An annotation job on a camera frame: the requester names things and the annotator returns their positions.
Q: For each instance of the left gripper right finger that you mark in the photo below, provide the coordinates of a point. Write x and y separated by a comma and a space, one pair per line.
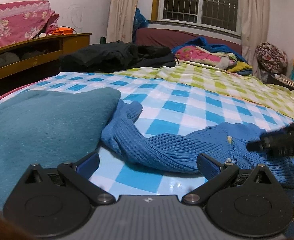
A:
218, 175

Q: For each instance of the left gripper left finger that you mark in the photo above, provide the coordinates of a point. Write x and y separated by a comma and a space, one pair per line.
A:
77, 174

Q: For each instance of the blue knitted sweater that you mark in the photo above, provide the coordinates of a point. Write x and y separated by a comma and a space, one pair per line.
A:
178, 153

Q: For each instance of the teal fleece cloth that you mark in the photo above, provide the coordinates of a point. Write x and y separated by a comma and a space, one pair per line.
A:
48, 128

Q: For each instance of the stack of papers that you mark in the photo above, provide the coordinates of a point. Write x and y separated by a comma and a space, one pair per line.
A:
284, 80

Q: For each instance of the green white checkered bedsheet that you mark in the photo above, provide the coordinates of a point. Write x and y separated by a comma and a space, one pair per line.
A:
213, 79

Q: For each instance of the floral patterned bundle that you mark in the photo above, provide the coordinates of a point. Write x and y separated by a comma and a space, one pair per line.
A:
271, 58

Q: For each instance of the yellow folded cloth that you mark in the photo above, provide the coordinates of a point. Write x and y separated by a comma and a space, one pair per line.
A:
240, 66

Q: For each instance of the pink floral folded quilt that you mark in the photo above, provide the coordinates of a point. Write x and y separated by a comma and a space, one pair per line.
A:
199, 55

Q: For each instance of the wooden TV cabinet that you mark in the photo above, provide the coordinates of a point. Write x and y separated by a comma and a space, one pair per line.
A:
41, 50

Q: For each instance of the black jacket on bed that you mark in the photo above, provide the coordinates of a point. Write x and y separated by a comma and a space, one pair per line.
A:
116, 56

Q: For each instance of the blue blanket on bench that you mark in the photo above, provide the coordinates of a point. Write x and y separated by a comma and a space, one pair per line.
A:
213, 48

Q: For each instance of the orange bag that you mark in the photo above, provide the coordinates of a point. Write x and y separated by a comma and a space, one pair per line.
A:
63, 31

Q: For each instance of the right beige curtain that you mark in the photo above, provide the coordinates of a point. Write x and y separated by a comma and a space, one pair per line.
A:
254, 16

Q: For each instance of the beige curtain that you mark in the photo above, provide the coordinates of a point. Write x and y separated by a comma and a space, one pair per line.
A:
254, 16
120, 20

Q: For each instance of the maroon sofa bench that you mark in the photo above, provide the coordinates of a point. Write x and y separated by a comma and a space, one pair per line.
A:
173, 38

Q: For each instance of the barred window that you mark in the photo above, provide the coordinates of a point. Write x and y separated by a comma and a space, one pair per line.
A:
220, 15

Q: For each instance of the dark blue plastic bag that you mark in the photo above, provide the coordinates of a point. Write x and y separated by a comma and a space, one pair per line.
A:
139, 22

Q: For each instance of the pink floral cloth cover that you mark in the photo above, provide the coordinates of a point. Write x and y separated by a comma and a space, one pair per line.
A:
22, 21

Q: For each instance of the left beige curtain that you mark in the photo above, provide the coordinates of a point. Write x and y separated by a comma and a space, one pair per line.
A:
120, 20

